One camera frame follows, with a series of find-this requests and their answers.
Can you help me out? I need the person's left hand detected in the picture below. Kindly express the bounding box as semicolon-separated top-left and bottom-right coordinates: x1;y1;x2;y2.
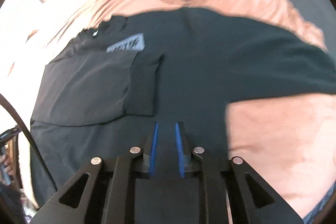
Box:
0;154;15;176

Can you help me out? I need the brown bed blanket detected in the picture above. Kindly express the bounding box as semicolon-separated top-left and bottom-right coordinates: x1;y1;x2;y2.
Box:
12;0;335;223

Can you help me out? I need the black t-shirt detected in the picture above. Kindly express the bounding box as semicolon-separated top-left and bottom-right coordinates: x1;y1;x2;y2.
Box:
31;8;335;216

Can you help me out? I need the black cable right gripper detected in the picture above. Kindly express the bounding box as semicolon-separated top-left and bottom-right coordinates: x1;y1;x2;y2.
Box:
0;93;59;193

